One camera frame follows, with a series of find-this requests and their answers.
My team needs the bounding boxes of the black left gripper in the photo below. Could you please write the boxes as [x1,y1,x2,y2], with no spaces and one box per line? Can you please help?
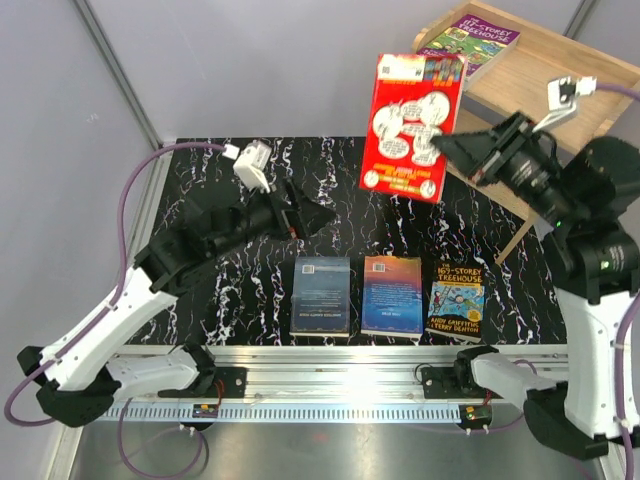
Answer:
[210,176,337,261]

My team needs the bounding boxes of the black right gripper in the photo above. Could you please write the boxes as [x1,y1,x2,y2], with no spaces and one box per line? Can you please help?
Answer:
[431,107,582,225]

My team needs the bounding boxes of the red comic book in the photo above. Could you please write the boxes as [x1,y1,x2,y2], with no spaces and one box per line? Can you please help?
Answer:
[359,52,467,204]

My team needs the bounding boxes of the grey-blue Nineteen Eighty-Four book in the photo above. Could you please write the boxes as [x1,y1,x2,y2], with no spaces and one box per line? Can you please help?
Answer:
[290,257,351,338]

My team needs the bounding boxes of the purple 117-storey treehouse book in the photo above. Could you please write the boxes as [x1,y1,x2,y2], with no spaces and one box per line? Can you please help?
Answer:
[418,14,520,88]

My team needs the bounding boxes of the blue orange sunset book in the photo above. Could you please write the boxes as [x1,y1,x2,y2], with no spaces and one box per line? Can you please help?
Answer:
[360,255,424,341]

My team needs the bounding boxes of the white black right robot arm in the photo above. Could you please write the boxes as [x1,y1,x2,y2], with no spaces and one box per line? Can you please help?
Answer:
[432,113,639,460]

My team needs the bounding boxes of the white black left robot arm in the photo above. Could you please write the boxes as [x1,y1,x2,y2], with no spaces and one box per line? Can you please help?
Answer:
[17,178,335,428]

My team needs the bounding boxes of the wooden two-tier shelf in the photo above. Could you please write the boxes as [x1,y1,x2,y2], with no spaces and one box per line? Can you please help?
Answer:
[410,0,640,266]

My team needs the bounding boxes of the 169-storey treehouse book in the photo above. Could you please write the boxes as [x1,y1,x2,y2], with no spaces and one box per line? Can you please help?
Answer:
[424,260,485,344]

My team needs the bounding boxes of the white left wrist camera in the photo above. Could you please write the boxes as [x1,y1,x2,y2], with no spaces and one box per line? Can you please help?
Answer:
[233,140,272,193]

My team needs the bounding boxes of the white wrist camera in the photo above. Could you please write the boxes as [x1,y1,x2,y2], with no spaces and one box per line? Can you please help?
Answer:
[533,76,597,132]
[233,140,272,193]

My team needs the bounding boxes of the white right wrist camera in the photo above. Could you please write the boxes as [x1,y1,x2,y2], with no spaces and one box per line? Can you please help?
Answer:
[533,76,597,132]

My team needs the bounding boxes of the aluminium rail frame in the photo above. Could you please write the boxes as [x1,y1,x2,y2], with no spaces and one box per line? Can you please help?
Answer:
[113,137,566,403]

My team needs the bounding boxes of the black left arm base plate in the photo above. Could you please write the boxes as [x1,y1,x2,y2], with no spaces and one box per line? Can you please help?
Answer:
[158,366,248,399]

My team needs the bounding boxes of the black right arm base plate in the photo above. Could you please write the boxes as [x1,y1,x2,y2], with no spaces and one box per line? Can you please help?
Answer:
[414,364,488,400]

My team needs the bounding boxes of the white slotted cable duct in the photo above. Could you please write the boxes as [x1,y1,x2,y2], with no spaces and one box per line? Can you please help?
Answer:
[99,401,461,424]

